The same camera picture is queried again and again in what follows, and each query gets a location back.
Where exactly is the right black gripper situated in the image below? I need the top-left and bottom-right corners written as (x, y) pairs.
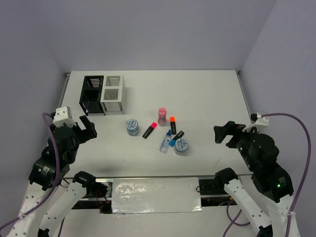
top-left (213, 118), bottom-right (261, 169)

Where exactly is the blue white jar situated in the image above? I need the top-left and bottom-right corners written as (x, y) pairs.
top-left (174, 138), bottom-right (188, 155)
top-left (125, 119), bottom-right (139, 136)

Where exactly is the orange highlighter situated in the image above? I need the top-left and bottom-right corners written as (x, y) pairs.
top-left (170, 117), bottom-right (177, 135)

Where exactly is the blue highlighter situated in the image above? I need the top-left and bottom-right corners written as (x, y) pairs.
top-left (169, 131), bottom-right (184, 147)

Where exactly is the pink highlighter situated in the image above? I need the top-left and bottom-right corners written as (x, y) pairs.
top-left (142, 122), bottom-right (157, 139)

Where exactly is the clear blue spray bottle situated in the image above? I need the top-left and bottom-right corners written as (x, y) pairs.
top-left (159, 129), bottom-right (172, 153)

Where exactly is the pink capped bottle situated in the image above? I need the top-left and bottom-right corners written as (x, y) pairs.
top-left (158, 108), bottom-right (167, 126)

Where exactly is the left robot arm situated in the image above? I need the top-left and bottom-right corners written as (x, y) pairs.
top-left (1, 113), bottom-right (98, 237)

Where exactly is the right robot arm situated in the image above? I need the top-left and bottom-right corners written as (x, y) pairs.
top-left (214, 121), bottom-right (300, 237)

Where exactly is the black slotted organizer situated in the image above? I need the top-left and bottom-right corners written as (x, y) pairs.
top-left (79, 76), bottom-right (104, 116)

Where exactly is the white slotted organizer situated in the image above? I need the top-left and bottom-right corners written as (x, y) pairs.
top-left (100, 75), bottom-right (126, 115)

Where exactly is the silver tape covered plate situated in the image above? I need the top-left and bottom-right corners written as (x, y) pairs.
top-left (112, 177), bottom-right (202, 214)

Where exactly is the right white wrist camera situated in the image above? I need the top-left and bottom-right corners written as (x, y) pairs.
top-left (242, 112), bottom-right (269, 132)

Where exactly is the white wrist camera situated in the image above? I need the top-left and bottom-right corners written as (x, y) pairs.
top-left (242, 112), bottom-right (269, 132)
top-left (53, 106), bottom-right (76, 127)

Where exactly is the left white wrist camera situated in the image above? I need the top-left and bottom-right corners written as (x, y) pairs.
top-left (53, 106), bottom-right (76, 127)

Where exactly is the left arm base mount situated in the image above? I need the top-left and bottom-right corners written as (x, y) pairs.
top-left (72, 180), bottom-right (113, 214)

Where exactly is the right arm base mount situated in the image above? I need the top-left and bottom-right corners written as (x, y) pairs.
top-left (196, 178), bottom-right (231, 207)

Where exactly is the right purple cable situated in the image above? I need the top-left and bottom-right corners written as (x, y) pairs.
top-left (222, 113), bottom-right (311, 237)

